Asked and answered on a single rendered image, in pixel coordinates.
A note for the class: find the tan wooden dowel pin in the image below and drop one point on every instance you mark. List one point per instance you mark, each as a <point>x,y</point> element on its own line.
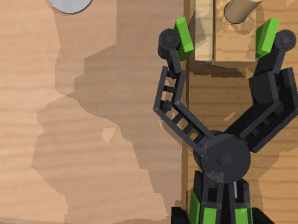
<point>237,10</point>

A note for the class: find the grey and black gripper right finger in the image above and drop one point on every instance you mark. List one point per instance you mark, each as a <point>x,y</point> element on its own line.
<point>259,217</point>

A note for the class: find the light brown wooden board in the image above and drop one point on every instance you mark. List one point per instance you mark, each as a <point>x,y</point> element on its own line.
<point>219,96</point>

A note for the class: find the small wooden block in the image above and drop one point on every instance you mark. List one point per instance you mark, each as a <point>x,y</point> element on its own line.
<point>234,44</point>

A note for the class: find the grey flat washer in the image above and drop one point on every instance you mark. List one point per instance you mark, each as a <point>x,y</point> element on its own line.
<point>70,6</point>

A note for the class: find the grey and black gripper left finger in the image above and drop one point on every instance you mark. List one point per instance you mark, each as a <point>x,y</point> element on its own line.
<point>179,216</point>

